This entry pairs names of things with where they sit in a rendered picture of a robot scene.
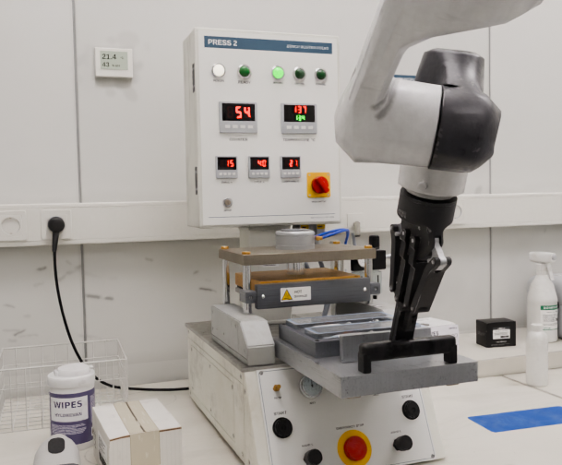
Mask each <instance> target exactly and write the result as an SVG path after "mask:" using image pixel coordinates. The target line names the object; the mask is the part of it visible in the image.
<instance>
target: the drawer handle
mask: <svg viewBox="0 0 562 465"><path fill-rule="evenodd" d="M441 353H444V361H445V362H447V363H450V364H456V363H457V361H458V356H457V344H456V338H455V337H454V336H452V335H439V336H430V337H421V338H411V339H403V340H385V341H376V342H367V343H361V344H360V345H359V352H358V371H360V372H361V373H363V374H370V373H371V362H374V361H383V360H391V359H400V358H408V357H416V356H425V355H433V354H441Z"/></svg>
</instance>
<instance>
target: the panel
mask: <svg viewBox="0 0 562 465"><path fill-rule="evenodd" d="M256 373H257V384H258V391H259V396H260V403H261V410H262V415H263V422H264V428H265V435H266V440H267V447H268V453H269V465H306V463H305V462H304V456H305V453H306V452H307V451H308V450H311V449H318V450H319V451H320V452H321V454H322V461H321V462H320V463H319V464H318V465H406V464H412V463H417V462H423V461H429V460H434V459H437V458H436V451H435V447H434V443H433V438H432V435H431V431H430V426H429V422H428V419H427V414H426V410H425V406H424V399H423V395H422V390H421V389H420V388H417V389H410V390H403V391H396V392H389V393H381V394H374V395H367V396H361V398H354V399H347V398H345V399H341V398H339V397H338V396H336V395H335V394H333V393H332V392H330V391H328V390H327V389H325V388H324V387H323V389H322V392H321V394H320V395H319V396H318V397H316V398H314V399H308V398H306V397H304V396H303V395H302V394H301V392H300V390H299V382H300V380H301V378H302V377H303V376H305V375H303V374H302V373H300V372H299V371H297V370H295V369H294V368H292V367H291V366H289V367H280V368H271V369H263V370H256ZM409 401H414V402H416V403H417V404H418V406H419V408H420V412H419V415H418V416H417V417H414V418H411V417H409V416H407V415H406V413H405V411H404V406H405V404H406V403H407V402H409ZM279 419H287V420H288V421H289V422H290V423H291V425H292V431H291V432H290V433H289V434H288V435H287V436H280V435H278V434H277V433H276V431H275V423H276V422H277V421H278V420H279ZM355 435H356V436H360V437H361V438H363V440H364V441H365V443H366V446H367V452H366V455H365V457H364V458H363V459H361V460H358V461H353V460H350V459H348V458H347V457H346V455H345V453H344V449H343V447H344V443H345V441H346V440H347V439H348V438H349V437H351V436H355ZM402 435H408V436H409V437H410V438H411V439H412V441H413V446H412V448H411V449H410V450H406V451H400V450H398V451H397V450H396V449H395V447H394V446H393V443H394V439H397V438H398V437H399V436H402Z"/></svg>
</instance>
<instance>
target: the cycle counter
mask: <svg viewBox="0 0 562 465"><path fill-rule="evenodd" d="M226 119H246V120H251V105H226Z"/></svg>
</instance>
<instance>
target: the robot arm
mask: <svg viewBox="0 0 562 465"><path fill-rule="evenodd" d="M543 1H544V0H380V1H379V4H378V7H377V11H376V13H375V16H374V18H373V21H372V24H371V26H370V29H369V31H368V33H367V36H366V39H365V43H364V46H363V49H362V51H361V53H360V56H359V58H358V61H357V64H356V66H355V69H354V71H353V74H352V77H351V79H350V82H349V84H348V86H347V87H346V89H345V91H344V92H343V94H342V95H341V98H340V100H339V102H338V105H337V108H336V112H335V114H334V125H335V138H336V143H337V144H338V145H339V146H340V147H341V148H342V150H343V151H344V152H345V153H346V154H347V155H348V156H349V157H350V158H351V159H352V161H353V162H366V163H386V164H397V165H400V172H399V180H398V184H399V185H401V186H402V188H401V191H400V197H399V202H398V207H397V214H398V216H399V217H400V218H401V223H397V224H390V235H391V253H390V273H389V290H390V291H391V292H394V293H395V295H394V299H395V302H396V305H395V311H394V316H393V320H392V326H391V331H390V336H389V340H403V339H411V338H413V334H414V330H415V326H416V321H417V317H418V313H424V312H429V311H430V308H431V306H432V303H433V302H434V299H435V297H436V293H437V290H438V288H439V285H440V283H441V281H442V279H443V276H444V274H445V271H446V270H447V269H448V268H449V267H450V266H451V264H452V259H451V257H450V256H444V253H443V251H442V248H441V247H442V246H443V244H444V239H443V232H444V230H445V229H446V228H447V227H448V226H449V225H450V224H451V223H452V222H453V219H454V214H455V209H456V206H457V201H458V198H457V196H458V195H461V194H463V193H464V190H465V186H466V181H467V176H468V173H471V172H472V171H474V170H476V169H478V168H479V167H481V166H482V165H483V164H485V163H486V162H487V161H488V160H490V159H491V158H492V157H493V155H494V149H495V143H496V136H497V131H498V128H499V124H500V119H501V111H500V109H499V108H498V107H497V106H496V105H495V104H494V102H493V101H492V100H491V99H490V98H489V97H488V96H487V94H485V93H484V58H483V57H482V56H481V55H479V54H477V53H474V52H469V51H463V50H452V49H443V48H435V49H431V50H429V51H426V52H424V54H423V57H422V59H421V62H420V65H419V67H418V70H417V73H416V77H415V80H414V81H410V80H405V79H399V78H395V77H394V75H395V72H396V70H397V68H398V65H399V63H400V61H401V58H402V56H403V54H404V53H405V52H406V51H407V49H408V48H410V47H412V46H414V45H415V44H418V43H420V42H424V41H426V40H428V39H431V38H433V37H437V36H443V35H448V34H453V33H458V32H463V31H468V30H478V29H482V28H487V27H493V26H497V25H502V24H506V23H508V22H510V21H511V20H513V19H515V18H517V17H519V16H521V15H523V14H525V13H526V12H528V11H530V10H532V9H533V8H535V7H537V6H538V5H540V4H541V3H542V2H543ZM396 282H397V283H396Z"/></svg>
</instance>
